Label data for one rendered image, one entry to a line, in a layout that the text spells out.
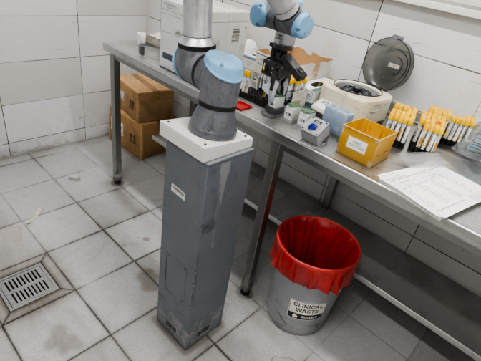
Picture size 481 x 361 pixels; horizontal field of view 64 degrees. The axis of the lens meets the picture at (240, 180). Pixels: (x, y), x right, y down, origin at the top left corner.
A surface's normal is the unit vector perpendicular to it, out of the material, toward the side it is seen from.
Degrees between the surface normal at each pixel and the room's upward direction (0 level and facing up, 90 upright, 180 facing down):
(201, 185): 90
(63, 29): 90
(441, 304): 0
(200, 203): 90
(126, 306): 0
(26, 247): 0
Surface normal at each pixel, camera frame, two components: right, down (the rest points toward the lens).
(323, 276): -0.11, 0.57
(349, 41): -0.69, 0.29
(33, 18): 0.71, 0.45
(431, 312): 0.14, -0.84
